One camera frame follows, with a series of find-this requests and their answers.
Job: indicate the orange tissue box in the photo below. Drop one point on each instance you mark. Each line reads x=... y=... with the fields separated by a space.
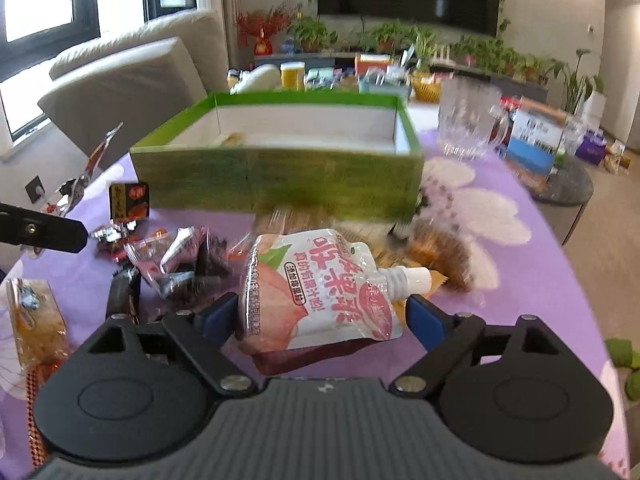
x=375 y=62

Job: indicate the purple floral tablecloth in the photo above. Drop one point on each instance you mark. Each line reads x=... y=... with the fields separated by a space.
x=534 y=278

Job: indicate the black red snack packet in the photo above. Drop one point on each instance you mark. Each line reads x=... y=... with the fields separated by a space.
x=129 y=201

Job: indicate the brown cake snack packet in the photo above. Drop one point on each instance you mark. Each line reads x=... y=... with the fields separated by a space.
x=439 y=248

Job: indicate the grey storage tray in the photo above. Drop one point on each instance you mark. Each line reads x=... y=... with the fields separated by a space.
x=377 y=82

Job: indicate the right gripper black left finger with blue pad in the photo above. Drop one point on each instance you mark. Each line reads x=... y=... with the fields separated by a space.
x=200 y=338

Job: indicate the clear glass mug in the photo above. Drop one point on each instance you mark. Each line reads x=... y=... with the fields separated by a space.
x=471 y=120

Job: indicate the red flower decoration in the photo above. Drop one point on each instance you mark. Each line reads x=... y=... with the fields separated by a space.
x=261 y=25

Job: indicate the pink peach jelly pouch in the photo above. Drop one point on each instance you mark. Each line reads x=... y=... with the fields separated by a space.
x=313 y=288

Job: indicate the green cardboard box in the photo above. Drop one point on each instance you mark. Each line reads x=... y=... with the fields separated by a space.
x=355 y=155

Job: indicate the yellow canister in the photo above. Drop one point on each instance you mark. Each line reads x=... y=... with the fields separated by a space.
x=293 y=76

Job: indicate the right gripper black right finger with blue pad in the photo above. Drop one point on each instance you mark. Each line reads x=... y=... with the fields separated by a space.
x=447 y=341

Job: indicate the beige sofa armchair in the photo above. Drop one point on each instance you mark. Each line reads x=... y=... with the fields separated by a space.
x=137 y=81

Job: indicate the white blue paper bag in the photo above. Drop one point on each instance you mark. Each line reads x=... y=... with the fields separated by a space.
x=535 y=136

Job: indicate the yellow woven basket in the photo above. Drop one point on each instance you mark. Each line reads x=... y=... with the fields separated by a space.
x=426 y=88

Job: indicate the purple gift bag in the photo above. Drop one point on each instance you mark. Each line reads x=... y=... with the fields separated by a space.
x=592 y=149

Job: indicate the dark round side table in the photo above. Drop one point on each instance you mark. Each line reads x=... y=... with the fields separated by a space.
x=564 y=197

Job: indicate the clear orange snack packet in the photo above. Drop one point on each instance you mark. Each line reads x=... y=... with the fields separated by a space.
x=33 y=332

